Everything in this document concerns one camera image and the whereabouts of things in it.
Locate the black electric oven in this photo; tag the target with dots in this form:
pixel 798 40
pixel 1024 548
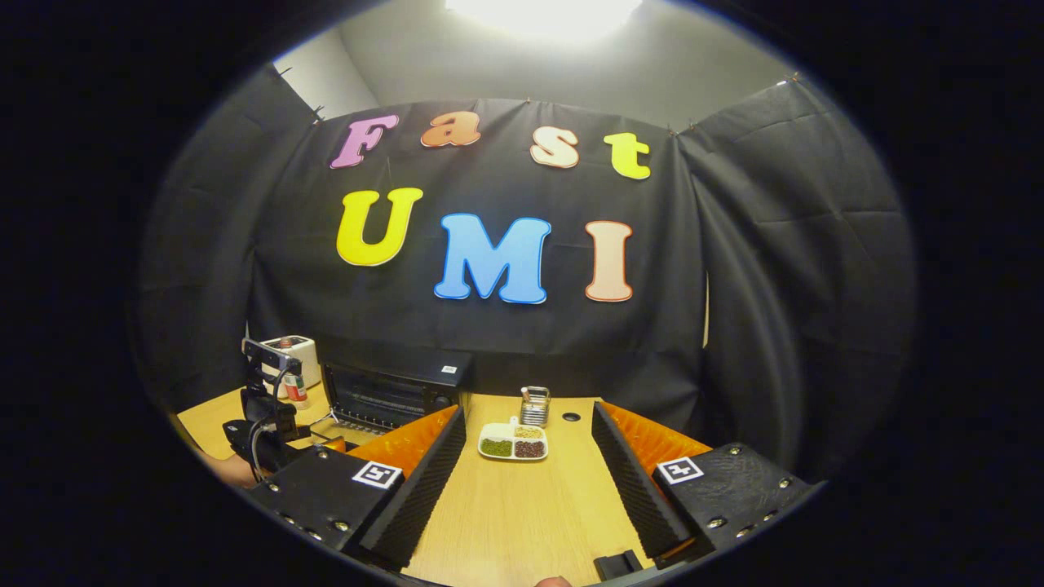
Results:
pixel 391 391

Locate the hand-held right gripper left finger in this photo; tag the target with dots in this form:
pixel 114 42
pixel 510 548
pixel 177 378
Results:
pixel 416 497

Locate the large ceiling light panel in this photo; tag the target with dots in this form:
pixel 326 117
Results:
pixel 542 16

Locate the white toaster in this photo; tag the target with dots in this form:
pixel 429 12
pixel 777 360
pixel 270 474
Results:
pixel 303 349

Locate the white divided dish of beans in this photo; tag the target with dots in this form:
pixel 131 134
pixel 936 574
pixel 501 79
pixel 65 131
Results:
pixel 512 447

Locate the black backdrop cloth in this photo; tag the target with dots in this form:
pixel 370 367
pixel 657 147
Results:
pixel 506 342

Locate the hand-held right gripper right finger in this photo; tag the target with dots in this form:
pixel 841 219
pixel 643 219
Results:
pixel 636 489

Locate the metal mesh basket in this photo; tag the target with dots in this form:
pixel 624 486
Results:
pixel 535 408

